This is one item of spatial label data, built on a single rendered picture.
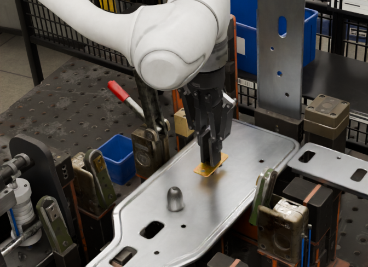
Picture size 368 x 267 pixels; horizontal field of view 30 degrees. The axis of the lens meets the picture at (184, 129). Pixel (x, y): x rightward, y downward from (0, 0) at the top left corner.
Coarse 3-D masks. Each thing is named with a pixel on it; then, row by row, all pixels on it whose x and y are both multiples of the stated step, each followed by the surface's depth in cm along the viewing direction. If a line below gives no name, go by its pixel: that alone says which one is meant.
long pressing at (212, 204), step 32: (256, 128) 159; (192, 160) 150; (256, 160) 148; (288, 160) 148; (160, 192) 142; (192, 192) 141; (224, 192) 141; (128, 224) 135; (192, 224) 133; (224, 224) 133; (96, 256) 128; (160, 256) 127; (192, 256) 127
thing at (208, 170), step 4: (224, 156) 146; (208, 160) 144; (224, 160) 145; (200, 164) 144; (204, 164) 144; (208, 164) 144; (216, 164) 144; (220, 164) 144; (196, 168) 143; (200, 168) 143; (204, 168) 143; (208, 168) 143; (212, 168) 143; (216, 168) 143; (196, 172) 142; (200, 172) 142; (204, 172) 142; (208, 172) 142; (204, 176) 141; (208, 176) 141
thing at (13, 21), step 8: (0, 0) 389; (8, 0) 386; (104, 0) 348; (0, 8) 393; (8, 8) 390; (32, 8) 382; (40, 8) 379; (104, 8) 351; (112, 8) 352; (0, 16) 397; (8, 16) 395; (16, 16) 392; (32, 16) 386; (56, 16) 377; (0, 24) 401; (8, 24) 398; (16, 24) 396; (40, 24) 387; (48, 24) 384; (56, 24) 380; (8, 32) 400; (16, 32) 396; (40, 32) 392; (64, 32) 380; (72, 32) 377; (56, 40) 384; (64, 40) 381; (80, 40) 377; (88, 40) 374; (80, 48) 378
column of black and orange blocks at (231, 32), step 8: (232, 16) 162; (232, 24) 162; (232, 32) 163; (232, 40) 165; (232, 48) 166; (232, 56) 167; (232, 64) 168; (232, 72) 169; (232, 80) 171; (232, 88) 172; (232, 96) 173
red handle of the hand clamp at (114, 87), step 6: (108, 84) 150; (114, 84) 150; (114, 90) 150; (120, 90) 150; (120, 96) 150; (126, 96) 150; (126, 102) 150; (132, 102) 150; (132, 108) 150; (138, 108) 150; (138, 114) 150; (144, 120) 150
